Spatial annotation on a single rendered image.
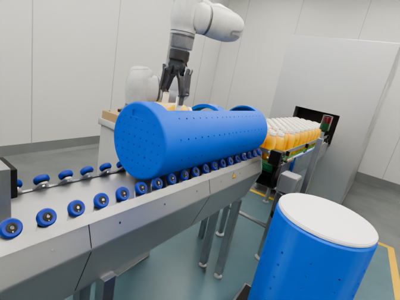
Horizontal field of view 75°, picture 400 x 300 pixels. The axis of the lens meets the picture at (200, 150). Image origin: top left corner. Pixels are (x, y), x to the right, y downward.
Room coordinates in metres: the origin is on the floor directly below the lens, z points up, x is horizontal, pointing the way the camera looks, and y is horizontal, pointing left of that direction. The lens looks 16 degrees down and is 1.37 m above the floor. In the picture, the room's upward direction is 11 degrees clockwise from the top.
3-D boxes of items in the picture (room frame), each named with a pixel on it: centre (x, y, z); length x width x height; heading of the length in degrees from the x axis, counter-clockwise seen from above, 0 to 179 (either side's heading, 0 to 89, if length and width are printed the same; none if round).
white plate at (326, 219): (0.72, -0.41, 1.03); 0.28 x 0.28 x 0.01
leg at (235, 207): (1.56, -0.31, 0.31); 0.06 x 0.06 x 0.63; 56
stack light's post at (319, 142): (1.78, -0.80, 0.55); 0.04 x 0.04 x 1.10; 56
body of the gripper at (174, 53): (1.01, 0.14, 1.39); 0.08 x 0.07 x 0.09; 56
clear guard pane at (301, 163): (2.04, -0.86, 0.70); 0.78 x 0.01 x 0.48; 146
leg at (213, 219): (1.64, -0.19, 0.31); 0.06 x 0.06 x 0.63; 56
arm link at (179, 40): (1.01, 0.14, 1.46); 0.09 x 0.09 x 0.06
